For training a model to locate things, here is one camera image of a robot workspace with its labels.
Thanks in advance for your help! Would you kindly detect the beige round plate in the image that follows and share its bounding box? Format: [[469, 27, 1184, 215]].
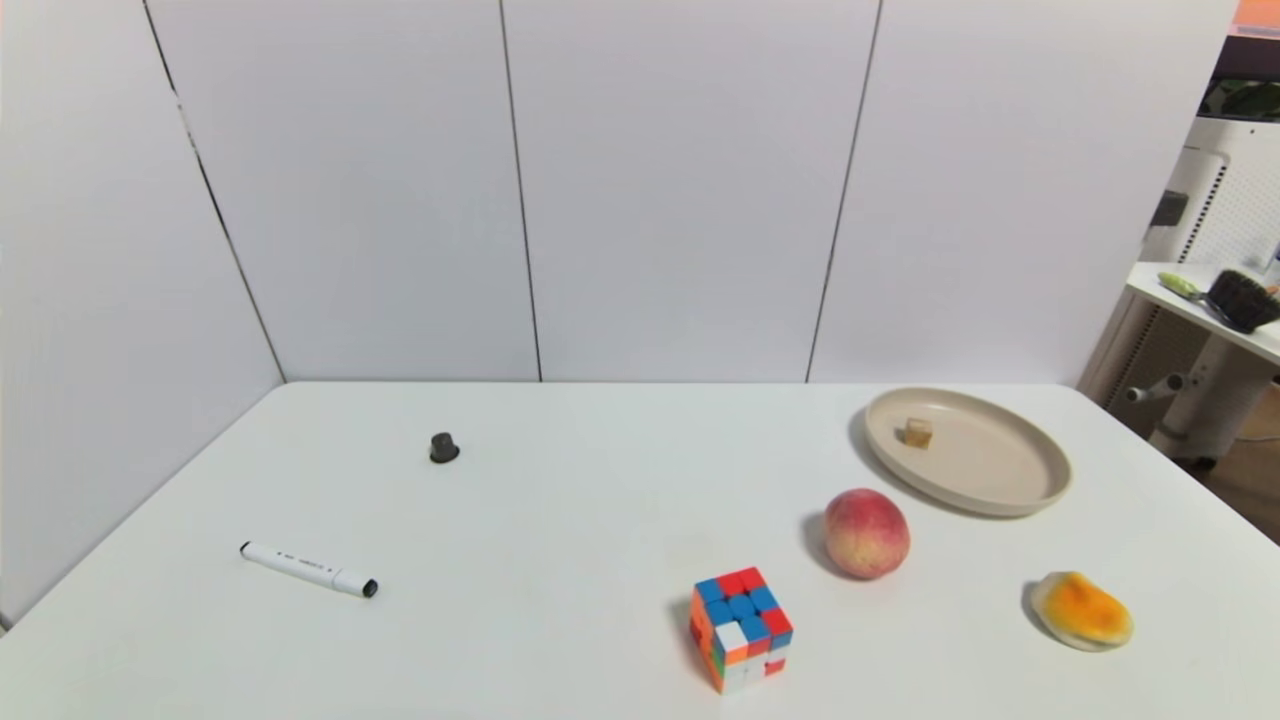
[[864, 387, 1073, 518]]

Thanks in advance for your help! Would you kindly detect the red yellow peach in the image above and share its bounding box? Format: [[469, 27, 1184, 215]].
[[824, 488, 912, 581]]

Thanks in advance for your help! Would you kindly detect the multicoloured puzzle cube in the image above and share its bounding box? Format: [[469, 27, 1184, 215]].
[[689, 567, 796, 695]]

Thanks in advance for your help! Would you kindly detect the white marker pen black cap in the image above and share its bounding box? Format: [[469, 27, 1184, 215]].
[[239, 541, 380, 600]]

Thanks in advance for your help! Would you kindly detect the orange yellow bread piece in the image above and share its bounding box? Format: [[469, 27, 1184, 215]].
[[1031, 571, 1136, 653]]

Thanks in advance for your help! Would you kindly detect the black bristle brush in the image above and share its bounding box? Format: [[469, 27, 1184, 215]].
[[1206, 269, 1280, 335]]

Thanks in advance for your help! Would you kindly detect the white perforated panel stand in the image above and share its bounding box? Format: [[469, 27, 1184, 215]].
[[1080, 115, 1280, 411]]

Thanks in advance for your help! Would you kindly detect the dark screen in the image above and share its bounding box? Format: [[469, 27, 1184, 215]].
[[1198, 35, 1280, 123]]

